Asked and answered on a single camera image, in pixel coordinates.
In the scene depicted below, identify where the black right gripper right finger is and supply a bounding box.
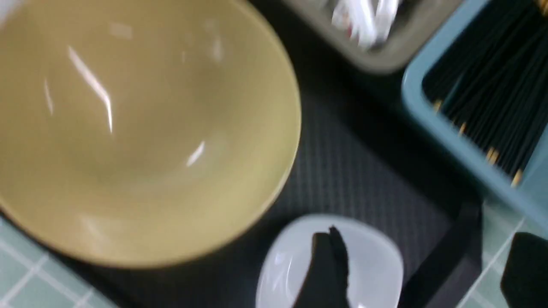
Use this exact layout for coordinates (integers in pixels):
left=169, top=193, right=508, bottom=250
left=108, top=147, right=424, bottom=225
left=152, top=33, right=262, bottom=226
left=500, top=232, right=548, bottom=308

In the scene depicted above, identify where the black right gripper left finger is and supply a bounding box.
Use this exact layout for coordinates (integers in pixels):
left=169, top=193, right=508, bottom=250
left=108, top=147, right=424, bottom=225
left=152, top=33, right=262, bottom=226
left=293, top=226, right=350, bottom=308

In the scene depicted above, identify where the white square side dish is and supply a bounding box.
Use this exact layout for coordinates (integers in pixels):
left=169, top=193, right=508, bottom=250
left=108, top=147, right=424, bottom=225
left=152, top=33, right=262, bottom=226
left=255, top=214, right=404, bottom=308

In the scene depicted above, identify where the tan noodle bowl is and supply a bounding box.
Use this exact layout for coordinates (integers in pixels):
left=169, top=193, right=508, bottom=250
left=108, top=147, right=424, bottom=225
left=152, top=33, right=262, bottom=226
left=0, top=0, right=301, bottom=269

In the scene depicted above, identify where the black serving tray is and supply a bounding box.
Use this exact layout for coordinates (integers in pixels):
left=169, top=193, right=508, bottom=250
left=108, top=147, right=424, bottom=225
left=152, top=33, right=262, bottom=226
left=56, top=0, right=481, bottom=308

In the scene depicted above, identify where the blue plastic bin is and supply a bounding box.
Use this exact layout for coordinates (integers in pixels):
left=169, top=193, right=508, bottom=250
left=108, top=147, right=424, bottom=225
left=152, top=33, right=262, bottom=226
left=402, top=0, right=548, bottom=228

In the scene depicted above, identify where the pile of black chopsticks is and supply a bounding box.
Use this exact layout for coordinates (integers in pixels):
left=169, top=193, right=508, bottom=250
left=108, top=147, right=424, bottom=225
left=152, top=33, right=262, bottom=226
left=422, top=0, right=547, bottom=187

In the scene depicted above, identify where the brown plastic bin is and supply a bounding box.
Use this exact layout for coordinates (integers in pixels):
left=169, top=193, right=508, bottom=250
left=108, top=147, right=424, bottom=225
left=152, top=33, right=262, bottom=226
left=283, top=0, right=462, bottom=75

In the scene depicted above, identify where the pile of white spoons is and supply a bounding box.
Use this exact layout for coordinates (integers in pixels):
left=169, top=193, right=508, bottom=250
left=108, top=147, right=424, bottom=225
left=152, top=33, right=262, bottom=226
left=331, top=0, right=402, bottom=50

